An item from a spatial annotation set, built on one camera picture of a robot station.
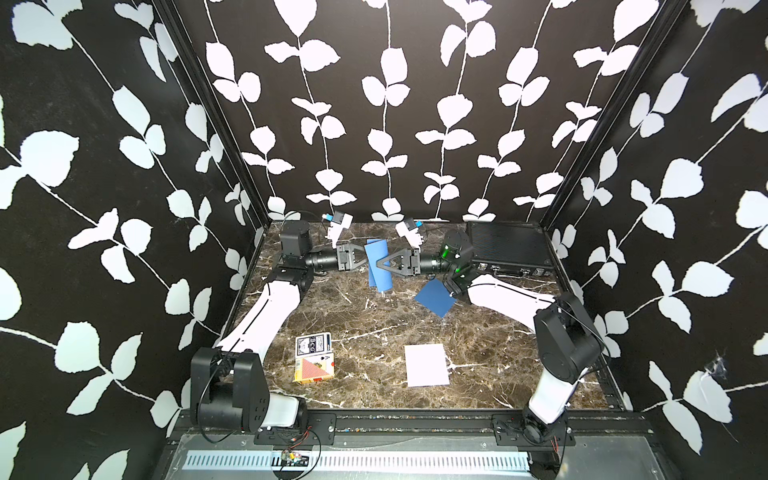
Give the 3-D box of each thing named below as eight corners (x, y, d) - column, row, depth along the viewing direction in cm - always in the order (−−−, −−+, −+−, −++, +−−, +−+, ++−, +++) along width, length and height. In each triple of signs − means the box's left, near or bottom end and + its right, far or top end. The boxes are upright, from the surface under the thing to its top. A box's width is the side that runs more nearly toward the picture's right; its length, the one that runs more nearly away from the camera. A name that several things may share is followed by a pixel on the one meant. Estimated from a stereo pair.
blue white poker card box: (296, 358, 88) (294, 355, 86) (297, 339, 91) (295, 336, 89) (331, 352, 89) (330, 350, 87) (331, 335, 92) (330, 332, 91)
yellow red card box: (295, 384, 83) (293, 382, 81) (296, 360, 87) (295, 357, 85) (334, 378, 84) (333, 376, 82) (334, 354, 88) (332, 352, 87)
